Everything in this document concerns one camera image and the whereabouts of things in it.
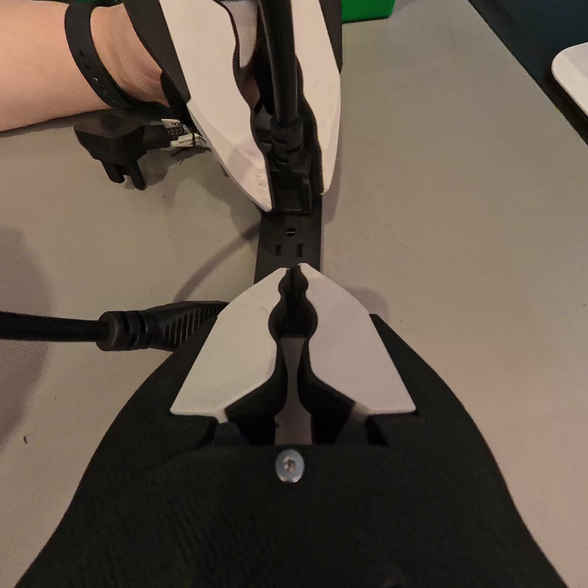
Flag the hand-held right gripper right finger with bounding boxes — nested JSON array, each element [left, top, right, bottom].
[[296, 263, 419, 445]]

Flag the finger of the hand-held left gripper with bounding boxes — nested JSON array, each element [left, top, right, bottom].
[[157, 0, 276, 213], [293, 0, 343, 197]]

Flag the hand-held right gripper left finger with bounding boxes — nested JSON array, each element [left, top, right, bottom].
[[169, 266, 289, 445]]

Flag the black power plug cord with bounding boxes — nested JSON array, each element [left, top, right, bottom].
[[255, 0, 320, 217]]

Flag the black power strip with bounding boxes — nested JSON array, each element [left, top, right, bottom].
[[253, 202, 323, 288]]

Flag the person's left forearm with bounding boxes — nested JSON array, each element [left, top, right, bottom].
[[0, 0, 115, 133]]

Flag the black three-prong plug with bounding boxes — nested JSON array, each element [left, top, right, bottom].
[[73, 111, 217, 191]]

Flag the black wrist band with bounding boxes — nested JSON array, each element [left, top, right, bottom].
[[64, 0, 138, 111]]

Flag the green plastic bin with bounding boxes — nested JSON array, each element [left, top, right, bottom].
[[341, 0, 397, 23]]

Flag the white document holder stand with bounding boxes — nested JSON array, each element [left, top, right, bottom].
[[550, 40, 588, 116]]

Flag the black cord with ribbed connector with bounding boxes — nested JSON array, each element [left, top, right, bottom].
[[0, 300, 231, 353]]

